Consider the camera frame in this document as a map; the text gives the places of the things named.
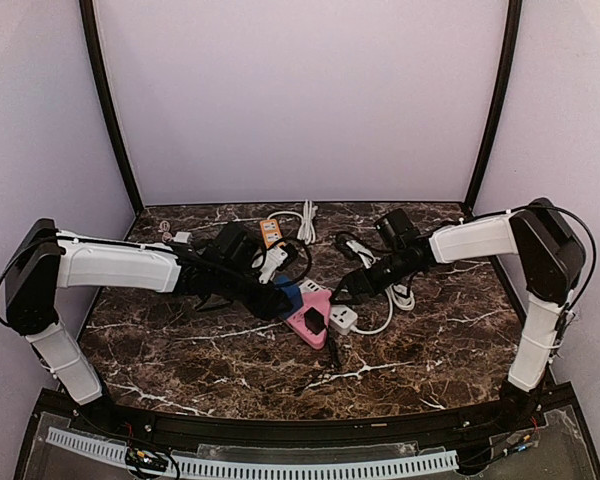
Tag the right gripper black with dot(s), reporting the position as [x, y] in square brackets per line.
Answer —
[362, 282]

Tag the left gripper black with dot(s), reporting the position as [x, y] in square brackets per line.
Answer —
[268, 305]

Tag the orange power strip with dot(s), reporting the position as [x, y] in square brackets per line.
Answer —
[270, 231]

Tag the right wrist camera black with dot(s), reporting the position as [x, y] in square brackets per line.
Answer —
[396, 229]

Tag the black frame right post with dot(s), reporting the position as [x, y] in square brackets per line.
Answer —
[504, 68]

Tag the blue cube socket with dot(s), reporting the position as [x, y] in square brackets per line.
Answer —
[292, 292]

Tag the white USB charger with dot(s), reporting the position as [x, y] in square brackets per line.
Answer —
[182, 237]

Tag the black frame post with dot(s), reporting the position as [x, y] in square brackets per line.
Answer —
[504, 68]
[108, 109]

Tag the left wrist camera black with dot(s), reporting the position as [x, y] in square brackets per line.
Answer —
[236, 246]

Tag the black TP-Link adapter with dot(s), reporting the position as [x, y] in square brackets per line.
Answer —
[314, 321]

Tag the black frame left post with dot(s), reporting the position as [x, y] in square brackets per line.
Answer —
[108, 109]

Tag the white power strip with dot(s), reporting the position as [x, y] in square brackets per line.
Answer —
[342, 318]

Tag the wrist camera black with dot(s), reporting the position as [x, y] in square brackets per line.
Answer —
[396, 229]
[236, 246]

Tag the white slotted cable duct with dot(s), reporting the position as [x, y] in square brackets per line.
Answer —
[220, 462]

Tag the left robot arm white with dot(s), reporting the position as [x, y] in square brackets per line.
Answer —
[48, 259]

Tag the pink triangular power strip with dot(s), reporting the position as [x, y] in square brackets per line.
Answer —
[321, 301]

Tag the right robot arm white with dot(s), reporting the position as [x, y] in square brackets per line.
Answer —
[540, 234]

